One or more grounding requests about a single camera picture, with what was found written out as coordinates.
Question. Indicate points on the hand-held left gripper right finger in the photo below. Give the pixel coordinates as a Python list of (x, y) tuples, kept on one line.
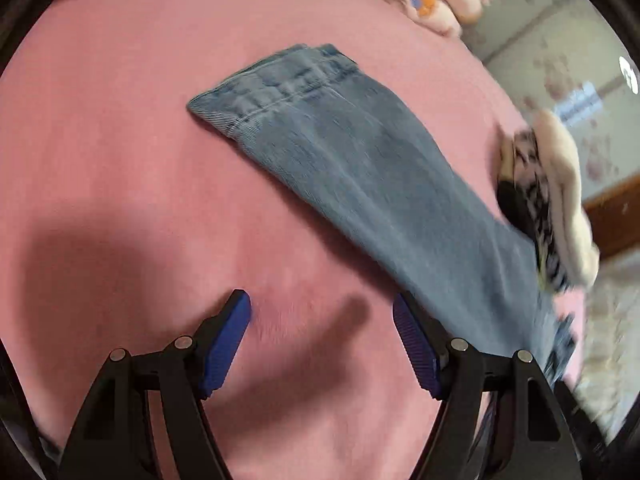
[(415, 345)]

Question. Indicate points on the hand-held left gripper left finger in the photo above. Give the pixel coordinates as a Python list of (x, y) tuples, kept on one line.
[(227, 345)]

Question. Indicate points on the blue denim jeans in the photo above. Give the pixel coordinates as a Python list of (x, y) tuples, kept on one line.
[(350, 170)]

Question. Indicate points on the black folded garment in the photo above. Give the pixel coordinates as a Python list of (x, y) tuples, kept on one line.
[(512, 205)]

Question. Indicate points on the pink bed sheet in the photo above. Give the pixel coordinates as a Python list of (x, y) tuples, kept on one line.
[(125, 160)]

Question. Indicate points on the brown wooden door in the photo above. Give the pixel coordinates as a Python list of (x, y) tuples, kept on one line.
[(617, 215)]

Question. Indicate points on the floral wardrobe doors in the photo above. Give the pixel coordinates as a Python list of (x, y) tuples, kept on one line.
[(560, 60)]

